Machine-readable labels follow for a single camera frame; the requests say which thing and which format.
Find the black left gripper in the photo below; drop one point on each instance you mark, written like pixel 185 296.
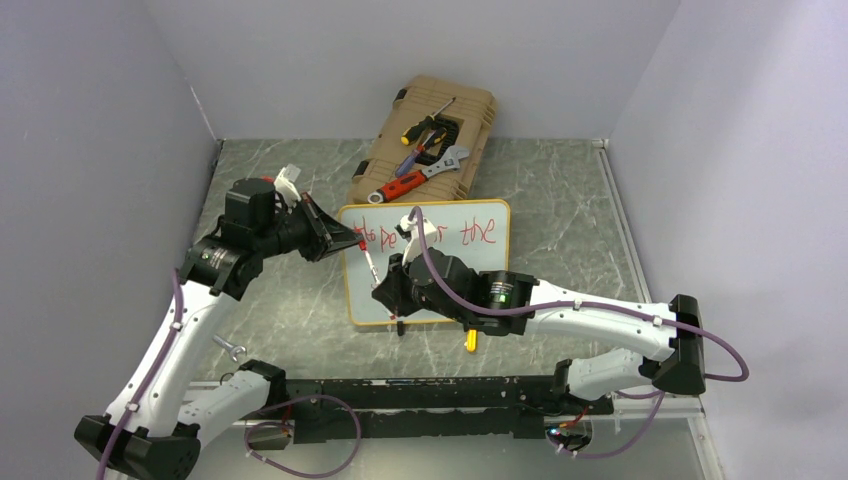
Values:
pixel 338 235

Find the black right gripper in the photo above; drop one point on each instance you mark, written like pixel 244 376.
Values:
pixel 390 292

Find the white red whiteboard marker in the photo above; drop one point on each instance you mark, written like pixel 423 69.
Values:
pixel 377 280

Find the yellow framed whiteboard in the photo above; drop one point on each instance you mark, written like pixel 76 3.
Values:
pixel 476 231

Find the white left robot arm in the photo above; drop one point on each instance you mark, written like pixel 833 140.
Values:
pixel 147 431

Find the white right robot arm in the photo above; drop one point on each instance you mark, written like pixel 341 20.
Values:
pixel 655 344

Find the yellow black screwdriver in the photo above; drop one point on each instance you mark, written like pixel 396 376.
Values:
pixel 414 132

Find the tan plastic tool case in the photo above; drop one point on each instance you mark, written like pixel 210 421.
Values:
pixel 469 122

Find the small silver wrench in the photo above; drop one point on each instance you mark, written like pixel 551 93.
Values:
pixel 234 351

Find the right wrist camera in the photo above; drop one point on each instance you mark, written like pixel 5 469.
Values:
pixel 419 233

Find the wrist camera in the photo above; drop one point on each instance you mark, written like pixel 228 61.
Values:
pixel 284 184
pixel 419 233

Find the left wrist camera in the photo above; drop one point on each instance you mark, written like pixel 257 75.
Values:
pixel 284 184

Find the blue handled screwdriver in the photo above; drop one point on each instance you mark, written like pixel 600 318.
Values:
pixel 432 139

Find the red handled adjustable wrench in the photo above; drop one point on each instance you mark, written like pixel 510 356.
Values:
pixel 449 162

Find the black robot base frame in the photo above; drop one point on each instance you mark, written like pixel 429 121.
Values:
pixel 343 409

